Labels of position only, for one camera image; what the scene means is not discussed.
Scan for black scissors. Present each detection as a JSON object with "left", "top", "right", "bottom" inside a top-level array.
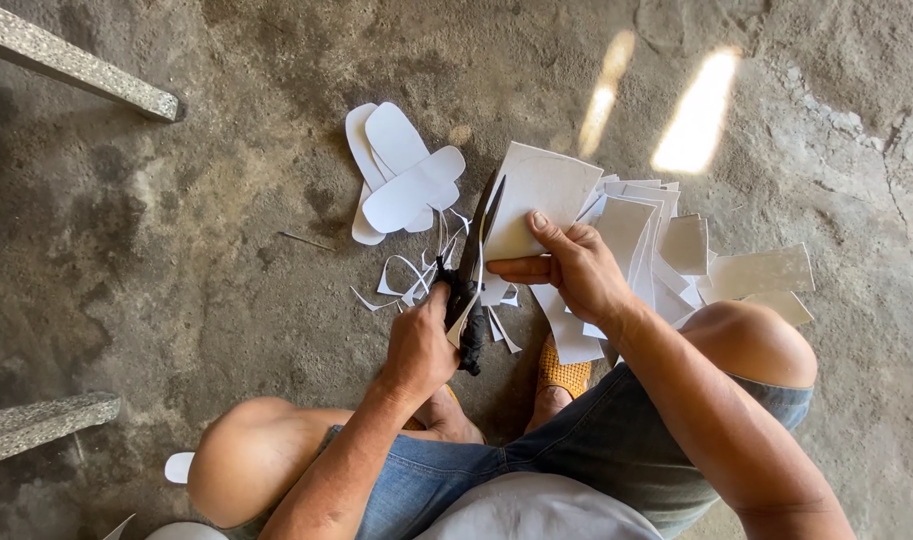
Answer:
[{"left": 435, "top": 172, "right": 507, "bottom": 377}]

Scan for white shirt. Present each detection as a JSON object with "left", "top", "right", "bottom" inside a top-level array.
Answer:
[{"left": 415, "top": 471, "right": 664, "bottom": 540}]

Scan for blue denim shorts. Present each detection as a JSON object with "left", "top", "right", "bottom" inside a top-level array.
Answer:
[{"left": 224, "top": 361, "right": 814, "bottom": 540}]

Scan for person's left leg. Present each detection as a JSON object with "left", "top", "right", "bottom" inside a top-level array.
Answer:
[{"left": 186, "top": 396, "right": 442, "bottom": 531}]

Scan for person's right hand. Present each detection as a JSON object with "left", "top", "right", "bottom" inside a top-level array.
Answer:
[{"left": 486, "top": 210, "right": 639, "bottom": 329}]

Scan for heap of white trimming strips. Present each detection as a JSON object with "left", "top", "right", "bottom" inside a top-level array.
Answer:
[{"left": 350, "top": 208, "right": 522, "bottom": 354}]

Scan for person's left foot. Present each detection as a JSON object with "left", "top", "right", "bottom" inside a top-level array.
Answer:
[{"left": 411, "top": 385, "right": 487, "bottom": 445}]

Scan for white marked sheet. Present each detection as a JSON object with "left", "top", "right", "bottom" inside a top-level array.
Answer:
[{"left": 480, "top": 141, "right": 604, "bottom": 307}]

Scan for grey stone bench beam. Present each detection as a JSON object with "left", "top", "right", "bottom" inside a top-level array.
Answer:
[
  {"left": 0, "top": 391, "right": 122, "bottom": 472},
  {"left": 0, "top": 0, "right": 185, "bottom": 125}
]

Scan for person's foot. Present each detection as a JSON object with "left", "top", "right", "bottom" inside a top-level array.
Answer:
[
  {"left": 411, "top": 385, "right": 487, "bottom": 445},
  {"left": 524, "top": 333, "right": 594, "bottom": 436}
]

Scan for person's right foot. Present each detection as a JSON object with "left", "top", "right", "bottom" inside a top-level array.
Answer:
[{"left": 524, "top": 333, "right": 594, "bottom": 436}]

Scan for person's leg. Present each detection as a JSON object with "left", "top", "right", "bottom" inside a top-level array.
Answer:
[
  {"left": 677, "top": 300, "right": 819, "bottom": 390},
  {"left": 186, "top": 396, "right": 442, "bottom": 531}
]

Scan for pile of white rectangular sheets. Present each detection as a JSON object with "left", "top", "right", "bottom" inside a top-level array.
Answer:
[{"left": 530, "top": 174, "right": 816, "bottom": 366}]

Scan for thin stick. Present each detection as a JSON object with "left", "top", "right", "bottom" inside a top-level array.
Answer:
[{"left": 278, "top": 230, "right": 338, "bottom": 253}]

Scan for orange woven sandal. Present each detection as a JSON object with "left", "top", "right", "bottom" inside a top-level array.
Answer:
[
  {"left": 535, "top": 341, "right": 593, "bottom": 402},
  {"left": 402, "top": 384, "right": 487, "bottom": 445}
]

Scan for person's left hand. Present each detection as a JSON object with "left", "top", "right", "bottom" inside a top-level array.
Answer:
[{"left": 381, "top": 282, "right": 462, "bottom": 404}]

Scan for person's right leg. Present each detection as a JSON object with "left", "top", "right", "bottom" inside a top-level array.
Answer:
[{"left": 677, "top": 300, "right": 819, "bottom": 390}]

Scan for white cut insole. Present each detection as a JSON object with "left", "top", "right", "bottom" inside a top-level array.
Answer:
[
  {"left": 345, "top": 103, "right": 388, "bottom": 193},
  {"left": 404, "top": 180, "right": 461, "bottom": 234},
  {"left": 362, "top": 145, "right": 466, "bottom": 234},
  {"left": 144, "top": 522, "right": 230, "bottom": 540},
  {"left": 365, "top": 102, "right": 432, "bottom": 178},
  {"left": 164, "top": 451, "right": 197, "bottom": 486},
  {"left": 351, "top": 183, "right": 388, "bottom": 247}
]

